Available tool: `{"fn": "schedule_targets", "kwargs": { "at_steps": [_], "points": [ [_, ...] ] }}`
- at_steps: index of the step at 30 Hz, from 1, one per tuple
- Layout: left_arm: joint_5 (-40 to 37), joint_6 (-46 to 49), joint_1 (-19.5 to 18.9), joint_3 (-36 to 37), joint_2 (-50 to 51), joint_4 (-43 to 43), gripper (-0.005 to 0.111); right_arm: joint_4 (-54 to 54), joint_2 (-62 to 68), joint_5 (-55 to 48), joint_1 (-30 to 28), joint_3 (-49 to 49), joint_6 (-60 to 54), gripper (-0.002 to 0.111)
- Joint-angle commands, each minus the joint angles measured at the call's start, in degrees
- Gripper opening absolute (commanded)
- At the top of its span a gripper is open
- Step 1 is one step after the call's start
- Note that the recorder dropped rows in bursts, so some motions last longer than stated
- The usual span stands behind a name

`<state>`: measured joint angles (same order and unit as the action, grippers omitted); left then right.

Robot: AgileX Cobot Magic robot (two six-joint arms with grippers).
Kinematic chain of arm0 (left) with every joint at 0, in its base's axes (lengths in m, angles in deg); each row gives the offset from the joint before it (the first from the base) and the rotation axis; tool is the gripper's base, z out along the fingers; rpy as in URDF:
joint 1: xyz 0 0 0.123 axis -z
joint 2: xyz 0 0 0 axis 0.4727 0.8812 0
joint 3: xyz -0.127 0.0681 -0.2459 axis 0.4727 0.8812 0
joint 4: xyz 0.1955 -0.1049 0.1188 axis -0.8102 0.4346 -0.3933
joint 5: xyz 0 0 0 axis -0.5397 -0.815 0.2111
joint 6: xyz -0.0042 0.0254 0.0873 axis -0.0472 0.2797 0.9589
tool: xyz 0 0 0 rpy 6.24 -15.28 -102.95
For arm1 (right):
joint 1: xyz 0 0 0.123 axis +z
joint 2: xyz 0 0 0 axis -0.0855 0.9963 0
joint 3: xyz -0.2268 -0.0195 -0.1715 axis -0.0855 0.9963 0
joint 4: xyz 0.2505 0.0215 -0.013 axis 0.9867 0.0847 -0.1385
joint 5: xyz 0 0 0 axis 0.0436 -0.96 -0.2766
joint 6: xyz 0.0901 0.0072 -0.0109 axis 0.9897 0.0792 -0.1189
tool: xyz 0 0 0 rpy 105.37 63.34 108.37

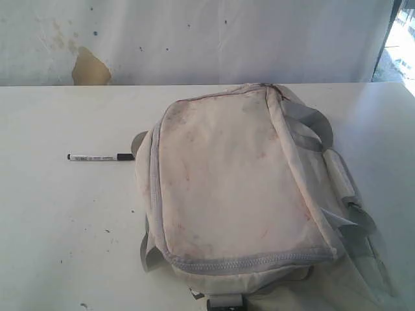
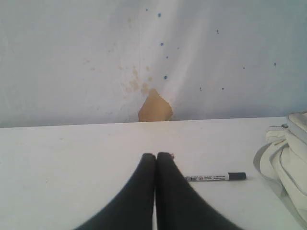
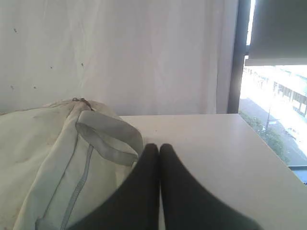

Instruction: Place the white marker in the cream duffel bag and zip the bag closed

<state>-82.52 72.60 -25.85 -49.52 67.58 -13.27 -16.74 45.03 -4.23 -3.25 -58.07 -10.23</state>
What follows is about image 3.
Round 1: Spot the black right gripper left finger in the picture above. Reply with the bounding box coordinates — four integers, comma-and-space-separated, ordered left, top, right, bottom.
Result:
70, 144, 160, 230

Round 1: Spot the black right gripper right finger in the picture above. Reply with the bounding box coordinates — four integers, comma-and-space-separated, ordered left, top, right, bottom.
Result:
159, 144, 262, 230

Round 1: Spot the white fabric backpack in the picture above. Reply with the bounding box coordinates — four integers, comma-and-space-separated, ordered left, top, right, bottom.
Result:
0, 99, 143, 230

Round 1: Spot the metal zipper pull with ring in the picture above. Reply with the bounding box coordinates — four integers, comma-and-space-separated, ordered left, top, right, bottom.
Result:
72, 97, 94, 111

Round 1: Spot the grey window roller blind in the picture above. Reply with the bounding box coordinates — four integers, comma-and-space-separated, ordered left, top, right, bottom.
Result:
248, 0, 307, 59

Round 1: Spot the dark window frame post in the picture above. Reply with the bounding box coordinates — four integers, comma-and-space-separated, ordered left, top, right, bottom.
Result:
227, 0, 251, 114

